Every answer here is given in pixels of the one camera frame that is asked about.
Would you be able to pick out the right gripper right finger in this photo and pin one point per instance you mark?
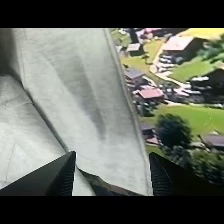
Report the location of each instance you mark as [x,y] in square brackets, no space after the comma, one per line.
[170,183]

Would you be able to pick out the grey garment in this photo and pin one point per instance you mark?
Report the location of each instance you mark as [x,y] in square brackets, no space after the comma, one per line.
[76,100]

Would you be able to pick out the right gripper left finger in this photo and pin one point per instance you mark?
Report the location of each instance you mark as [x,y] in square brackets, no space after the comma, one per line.
[50,180]

